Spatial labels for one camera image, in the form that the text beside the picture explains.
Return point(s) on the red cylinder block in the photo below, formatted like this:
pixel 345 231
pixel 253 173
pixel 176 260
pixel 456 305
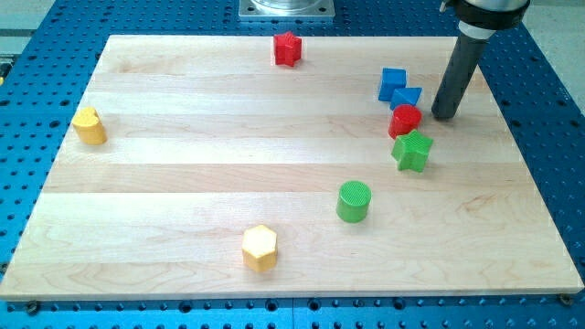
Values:
pixel 405 118

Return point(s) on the green cylinder block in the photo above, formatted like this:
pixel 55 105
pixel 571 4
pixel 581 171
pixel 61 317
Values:
pixel 353 201

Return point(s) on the yellow hexagon block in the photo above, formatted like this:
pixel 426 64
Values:
pixel 259 248

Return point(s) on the wooden board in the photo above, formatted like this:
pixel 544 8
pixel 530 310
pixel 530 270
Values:
pixel 208 138

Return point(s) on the red star block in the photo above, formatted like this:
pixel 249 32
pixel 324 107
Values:
pixel 287 49

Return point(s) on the green star block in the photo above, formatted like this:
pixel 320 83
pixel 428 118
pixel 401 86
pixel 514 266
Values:
pixel 411 151

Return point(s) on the blue triangle block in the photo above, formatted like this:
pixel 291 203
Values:
pixel 405 96

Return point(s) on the blue cube block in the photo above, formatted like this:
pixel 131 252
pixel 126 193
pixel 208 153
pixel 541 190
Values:
pixel 390 80

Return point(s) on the yellow heart block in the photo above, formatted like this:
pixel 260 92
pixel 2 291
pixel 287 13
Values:
pixel 87 124

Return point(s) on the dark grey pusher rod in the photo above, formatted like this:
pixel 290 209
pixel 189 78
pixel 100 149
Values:
pixel 457 76

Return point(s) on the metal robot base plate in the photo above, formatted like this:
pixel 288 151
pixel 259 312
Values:
pixel 273 9

